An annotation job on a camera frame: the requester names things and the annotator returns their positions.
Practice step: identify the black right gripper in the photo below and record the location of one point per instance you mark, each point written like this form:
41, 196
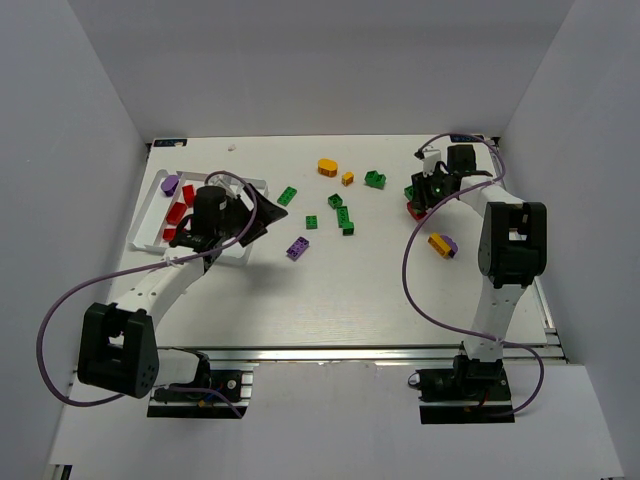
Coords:
422, 195

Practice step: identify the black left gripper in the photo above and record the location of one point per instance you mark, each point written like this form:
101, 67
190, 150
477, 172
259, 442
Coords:
248, 215

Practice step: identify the red curved lego brick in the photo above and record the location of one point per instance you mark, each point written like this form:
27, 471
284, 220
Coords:
188, 194

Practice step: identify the small red lego brick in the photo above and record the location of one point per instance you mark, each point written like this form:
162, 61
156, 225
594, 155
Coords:
176, 213

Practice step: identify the purple rounded lego brick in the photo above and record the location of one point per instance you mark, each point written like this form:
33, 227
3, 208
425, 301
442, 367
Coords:
169, 185

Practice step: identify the red arched lego brick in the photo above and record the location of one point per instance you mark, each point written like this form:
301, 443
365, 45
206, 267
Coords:
416, 211

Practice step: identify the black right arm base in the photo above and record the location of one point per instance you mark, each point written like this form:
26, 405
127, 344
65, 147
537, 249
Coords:
443, 402

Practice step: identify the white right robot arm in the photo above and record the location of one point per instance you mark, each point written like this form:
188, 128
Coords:
512, 248

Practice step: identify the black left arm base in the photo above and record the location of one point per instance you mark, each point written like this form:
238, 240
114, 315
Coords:
224, 395

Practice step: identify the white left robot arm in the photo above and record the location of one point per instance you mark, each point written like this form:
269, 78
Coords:
118, 349

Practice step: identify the green flat lego plate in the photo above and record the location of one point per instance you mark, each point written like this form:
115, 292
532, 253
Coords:
287, 196

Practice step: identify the purple flat lego brick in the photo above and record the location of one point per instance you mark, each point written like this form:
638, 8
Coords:
299, 246

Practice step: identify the green square flat lego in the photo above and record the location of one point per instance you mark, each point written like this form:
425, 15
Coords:
311, 222

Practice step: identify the green hollow lego brick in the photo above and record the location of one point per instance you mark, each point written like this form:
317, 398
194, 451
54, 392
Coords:
375, 179

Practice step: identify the purple curved lego brick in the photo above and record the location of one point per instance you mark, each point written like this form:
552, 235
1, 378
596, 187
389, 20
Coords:
453, 247

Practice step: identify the green square lego brick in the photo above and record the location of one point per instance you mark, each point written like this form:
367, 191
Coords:
335, 201

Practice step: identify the small yellow lego brick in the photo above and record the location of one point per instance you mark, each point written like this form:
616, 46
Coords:
347, 178

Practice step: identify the green long lego brick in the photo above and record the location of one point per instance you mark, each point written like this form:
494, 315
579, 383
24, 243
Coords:
344, 223

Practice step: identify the yellow rounded lego brick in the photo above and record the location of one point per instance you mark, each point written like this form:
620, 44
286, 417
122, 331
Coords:
327, 167

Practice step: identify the white divided sorting tray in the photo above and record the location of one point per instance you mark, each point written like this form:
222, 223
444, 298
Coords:
155, 223

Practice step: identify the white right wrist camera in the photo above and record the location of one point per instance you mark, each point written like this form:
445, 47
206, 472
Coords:
429, 157

